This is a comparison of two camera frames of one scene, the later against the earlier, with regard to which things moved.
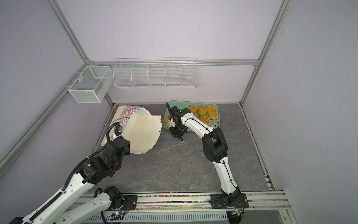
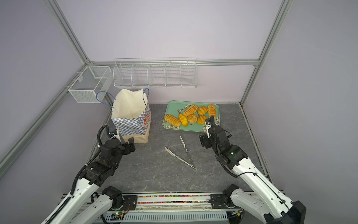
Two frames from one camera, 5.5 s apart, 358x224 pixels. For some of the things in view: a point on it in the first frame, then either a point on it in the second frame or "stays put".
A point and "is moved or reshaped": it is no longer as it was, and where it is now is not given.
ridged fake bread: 193,108 stays put
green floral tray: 208,113 stays put
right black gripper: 175,134 to 205,141
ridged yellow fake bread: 211,111 stays put
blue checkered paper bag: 139,127 is moved or reshaped
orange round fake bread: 202,110 stays put
